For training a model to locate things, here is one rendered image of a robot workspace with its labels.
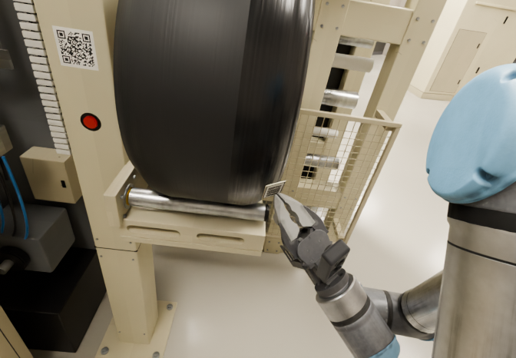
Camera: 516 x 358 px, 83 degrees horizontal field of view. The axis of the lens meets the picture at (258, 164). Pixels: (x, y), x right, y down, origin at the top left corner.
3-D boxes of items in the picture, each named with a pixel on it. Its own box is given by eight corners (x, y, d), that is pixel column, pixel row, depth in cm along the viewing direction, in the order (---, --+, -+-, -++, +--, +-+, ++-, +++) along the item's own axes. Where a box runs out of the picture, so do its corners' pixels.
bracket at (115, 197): (108, 226, 68) (102, 194, 63) (160, 143, 102) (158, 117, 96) (123, 228, 69) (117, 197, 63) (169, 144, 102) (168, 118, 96)
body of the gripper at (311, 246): (276, 243, 61) (308, 292, 61) (291, 245, 53) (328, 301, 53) (302, 223, 64) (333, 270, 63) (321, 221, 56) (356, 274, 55)
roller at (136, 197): (121, 199, 68) (127, 183, 70) (126, 208, 71) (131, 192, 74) (269, 217, 70) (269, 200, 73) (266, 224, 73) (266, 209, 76)
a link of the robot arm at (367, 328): (355, 353, 62) (368, 389, 52) (322, 303, 63) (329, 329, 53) (392, 331, 62) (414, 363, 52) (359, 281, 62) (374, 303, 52)
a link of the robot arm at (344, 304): (342, 327, 51) (378, 292, 55) (327, 303, 52) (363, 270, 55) (319, 314, 60) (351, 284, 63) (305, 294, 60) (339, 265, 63)
